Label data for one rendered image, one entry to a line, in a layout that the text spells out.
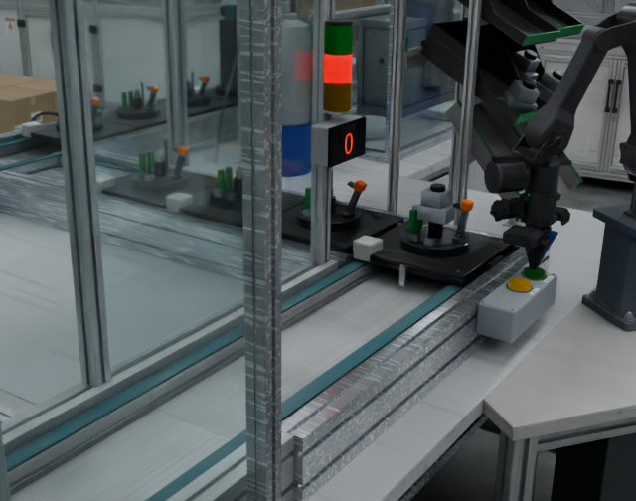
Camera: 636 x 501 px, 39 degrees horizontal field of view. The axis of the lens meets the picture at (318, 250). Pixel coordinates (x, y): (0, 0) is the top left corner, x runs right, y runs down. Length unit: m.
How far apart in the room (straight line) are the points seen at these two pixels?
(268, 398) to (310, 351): 0.48
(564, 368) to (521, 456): 0.21
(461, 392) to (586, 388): 0.21
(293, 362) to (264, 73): 0.67
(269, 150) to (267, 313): 0.18
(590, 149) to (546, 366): 4.27
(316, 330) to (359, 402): 0.30
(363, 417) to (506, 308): 0.39
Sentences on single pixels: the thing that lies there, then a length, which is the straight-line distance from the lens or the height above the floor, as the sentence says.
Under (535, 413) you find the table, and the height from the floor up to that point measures 0.86.
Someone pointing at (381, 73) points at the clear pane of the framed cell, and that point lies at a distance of 2.81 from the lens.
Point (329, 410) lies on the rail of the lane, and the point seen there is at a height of 0.96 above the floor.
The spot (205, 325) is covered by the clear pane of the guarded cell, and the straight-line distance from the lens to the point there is 0.90.
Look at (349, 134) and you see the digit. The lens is 1.63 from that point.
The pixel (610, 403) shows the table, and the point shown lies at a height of 0.86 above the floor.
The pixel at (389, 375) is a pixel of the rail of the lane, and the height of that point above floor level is 0.95.
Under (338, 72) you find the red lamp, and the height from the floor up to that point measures 1.33.
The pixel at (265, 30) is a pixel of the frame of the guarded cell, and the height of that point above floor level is 1.48.
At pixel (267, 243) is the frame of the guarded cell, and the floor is 1.27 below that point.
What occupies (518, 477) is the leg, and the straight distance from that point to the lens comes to 1.52.
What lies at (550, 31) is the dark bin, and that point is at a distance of 1.99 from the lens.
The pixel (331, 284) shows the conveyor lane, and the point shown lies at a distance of 1.67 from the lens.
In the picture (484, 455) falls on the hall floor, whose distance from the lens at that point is 2.95.
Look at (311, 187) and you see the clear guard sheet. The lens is 1.66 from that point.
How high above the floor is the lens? 1.59
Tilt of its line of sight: 21 degrees down
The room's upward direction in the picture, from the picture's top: 1 degrees clockwise
